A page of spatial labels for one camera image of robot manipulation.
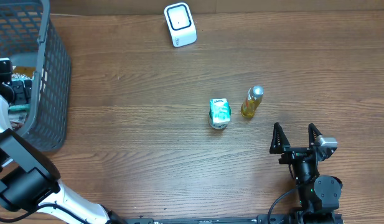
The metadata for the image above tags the small printed snack bag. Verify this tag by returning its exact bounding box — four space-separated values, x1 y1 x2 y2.
9 110 28 131

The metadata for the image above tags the yellow bottle silver cap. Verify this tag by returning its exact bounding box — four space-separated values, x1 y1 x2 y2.
241 85 264 119

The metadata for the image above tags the brown cookie pouch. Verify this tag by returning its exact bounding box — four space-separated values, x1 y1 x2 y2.
12 65 35 81

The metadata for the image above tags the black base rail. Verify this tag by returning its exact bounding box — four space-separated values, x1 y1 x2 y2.
122 215 344 224

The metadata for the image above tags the grey plastic mesh basket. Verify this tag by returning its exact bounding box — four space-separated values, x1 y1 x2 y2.
0 0 72 152

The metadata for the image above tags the green white tissue cup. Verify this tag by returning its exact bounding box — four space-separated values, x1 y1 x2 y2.
208 98 232 129

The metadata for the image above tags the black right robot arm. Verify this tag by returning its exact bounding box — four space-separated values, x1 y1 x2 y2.
266 123 343 224

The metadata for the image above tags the teal snack packet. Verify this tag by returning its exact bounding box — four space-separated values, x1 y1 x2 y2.
9 104 30 111

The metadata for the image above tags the white barcode scanner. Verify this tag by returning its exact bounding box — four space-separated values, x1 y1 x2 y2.
164 2 197 47

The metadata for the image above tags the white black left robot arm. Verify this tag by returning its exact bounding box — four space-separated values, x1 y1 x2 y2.
0 58 123 223

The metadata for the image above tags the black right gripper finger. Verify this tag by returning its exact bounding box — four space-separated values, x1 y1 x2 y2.
269 122 290 154
308 123 322 147

